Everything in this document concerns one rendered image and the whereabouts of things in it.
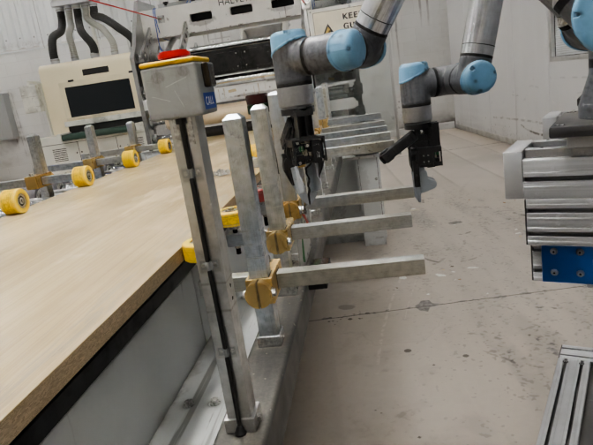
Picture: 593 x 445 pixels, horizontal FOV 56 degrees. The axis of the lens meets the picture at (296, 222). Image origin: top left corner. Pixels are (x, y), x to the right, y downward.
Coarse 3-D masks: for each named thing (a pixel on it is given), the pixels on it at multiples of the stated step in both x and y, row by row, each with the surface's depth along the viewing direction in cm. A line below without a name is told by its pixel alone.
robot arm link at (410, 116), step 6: (402, 108) 146; (408, 108) 148; (414, 108) 141; (420, 108) 141; (426, 108) 141; (402, 114) 145; (408, 114) 142; (414, 114) 141; (420, 114) 141; (426, 114) 142; (408, 120) 143; (414, 120) 142; (420, 120) 141; (426, 120) 142
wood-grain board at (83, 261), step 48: (96, 192) 196; (144, 192) 180; (0, 240) 139; (48, 240) 130; (96, 240) 123; (144, 240) 116; (0, 288) 97; (48, 288) 93; (96, 288) 89; (144, 288) 88; (0, 336) 75; (48, 336) 72; (96, 336) 72; (0, 384) 61; (48, 384) 61; (0, 432) 53
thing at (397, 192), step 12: (348, 192) 153; (360, 192) 150; (372, 192) 150; (384, 192) 150; (396, 192) 149; (408, 192) 149; (264, 204) 154; (312, 204) 153; (324, 204) 152; (336, 204) 152; (348, 204) 152; (264, 216) 156
